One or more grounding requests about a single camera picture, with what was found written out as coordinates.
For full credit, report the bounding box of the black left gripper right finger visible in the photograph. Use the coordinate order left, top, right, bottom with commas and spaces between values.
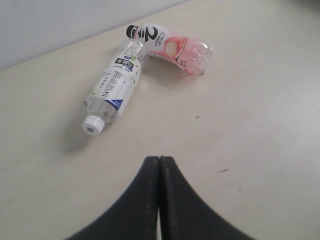
159, 156, 251, 240

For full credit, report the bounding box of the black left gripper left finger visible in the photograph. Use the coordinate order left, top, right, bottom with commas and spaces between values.
69, 156, 160, 240

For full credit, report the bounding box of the clear bottle blue white label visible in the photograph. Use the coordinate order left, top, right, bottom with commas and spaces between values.
82, 39, 149, 136

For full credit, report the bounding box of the pink peach drink bottle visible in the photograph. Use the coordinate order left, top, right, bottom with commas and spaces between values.
126, 23, 213, 75

